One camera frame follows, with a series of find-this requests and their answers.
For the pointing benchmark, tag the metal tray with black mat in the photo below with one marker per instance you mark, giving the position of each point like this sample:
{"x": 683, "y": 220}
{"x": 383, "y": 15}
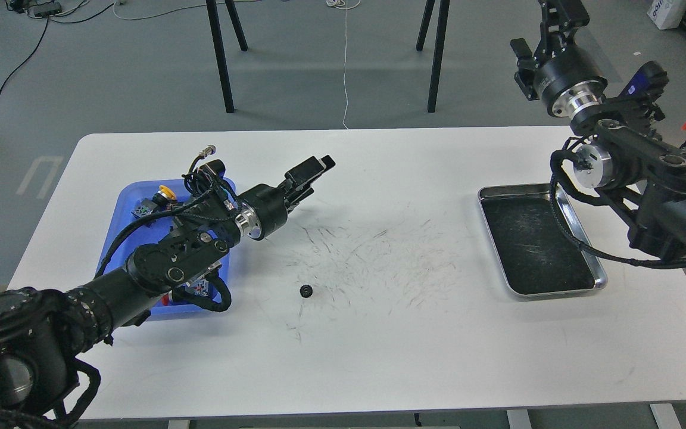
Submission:
{"x": 526, "y": 224}

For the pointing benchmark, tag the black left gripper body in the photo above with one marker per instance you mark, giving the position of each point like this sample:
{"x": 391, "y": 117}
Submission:
{"x": 261, "y": 211}

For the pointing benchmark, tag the black tripod right leg pair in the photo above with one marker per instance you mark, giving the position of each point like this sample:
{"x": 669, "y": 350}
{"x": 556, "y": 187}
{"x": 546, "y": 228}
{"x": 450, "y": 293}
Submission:
{"x": 441, "y": 31}

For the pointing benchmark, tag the white cardboard box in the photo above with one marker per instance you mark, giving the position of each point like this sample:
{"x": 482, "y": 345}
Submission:
{"x": 666, "y": 14}

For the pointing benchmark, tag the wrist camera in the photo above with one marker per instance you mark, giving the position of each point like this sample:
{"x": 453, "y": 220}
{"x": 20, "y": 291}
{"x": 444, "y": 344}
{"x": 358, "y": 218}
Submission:
{"x": 649, "y": 80}
{"x": 201, "y": 180}

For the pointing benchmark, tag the red push button switch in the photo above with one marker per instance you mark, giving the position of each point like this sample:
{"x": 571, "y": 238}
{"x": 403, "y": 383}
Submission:
{"x": 200, "y": 289}

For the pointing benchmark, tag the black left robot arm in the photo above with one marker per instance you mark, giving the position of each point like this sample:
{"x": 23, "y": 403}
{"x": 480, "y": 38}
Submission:
{"x": 173, "y": 250}

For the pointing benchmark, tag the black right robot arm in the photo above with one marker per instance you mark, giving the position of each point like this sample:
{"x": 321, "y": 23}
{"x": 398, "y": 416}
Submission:
{"x": 614, "y": 157}

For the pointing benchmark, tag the black tripod left leg pair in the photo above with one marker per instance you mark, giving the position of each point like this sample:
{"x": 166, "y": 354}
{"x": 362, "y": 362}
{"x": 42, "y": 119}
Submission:
{"x": 219, "y": 48}

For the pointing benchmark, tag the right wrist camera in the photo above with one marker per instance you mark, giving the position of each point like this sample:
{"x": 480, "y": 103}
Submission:
{"x": 649, "y": 80}

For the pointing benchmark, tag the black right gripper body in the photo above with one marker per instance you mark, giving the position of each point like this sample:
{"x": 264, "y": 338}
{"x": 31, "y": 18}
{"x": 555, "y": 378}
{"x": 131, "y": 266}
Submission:
{"x": 567, "y": 80}

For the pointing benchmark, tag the black tripod leg pair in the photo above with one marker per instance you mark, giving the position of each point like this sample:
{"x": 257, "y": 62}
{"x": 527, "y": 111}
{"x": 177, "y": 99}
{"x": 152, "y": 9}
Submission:
{"x": 441, "y": 31}
{"x": 219, "y": 48}

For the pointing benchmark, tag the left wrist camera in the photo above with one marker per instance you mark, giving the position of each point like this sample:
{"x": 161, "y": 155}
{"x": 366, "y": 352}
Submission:
{"x": 201, "y": 180}

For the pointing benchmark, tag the power strip on floor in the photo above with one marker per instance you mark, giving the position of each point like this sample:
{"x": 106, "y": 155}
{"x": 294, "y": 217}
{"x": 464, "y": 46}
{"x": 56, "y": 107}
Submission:
{"x": 44, "y": 9}

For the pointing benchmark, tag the blue plastic tray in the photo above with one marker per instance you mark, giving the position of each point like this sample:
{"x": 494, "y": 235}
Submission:
{"x": 129, "y": 201}

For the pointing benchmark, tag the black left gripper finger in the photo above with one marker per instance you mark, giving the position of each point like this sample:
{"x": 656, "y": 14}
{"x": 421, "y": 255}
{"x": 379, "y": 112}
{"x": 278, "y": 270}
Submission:
{"x": 296, "y": 195}
{"x": 300, "y": 178}

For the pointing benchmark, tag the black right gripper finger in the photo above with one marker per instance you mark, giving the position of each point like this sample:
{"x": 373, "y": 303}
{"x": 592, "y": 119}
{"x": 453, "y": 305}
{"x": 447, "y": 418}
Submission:
{"x": 560, "y": 22}
{"x": 526, "y": 68}

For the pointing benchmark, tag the yellow push button switch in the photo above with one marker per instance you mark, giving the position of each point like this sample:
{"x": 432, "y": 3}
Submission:
{"x": 165, "y": 198}

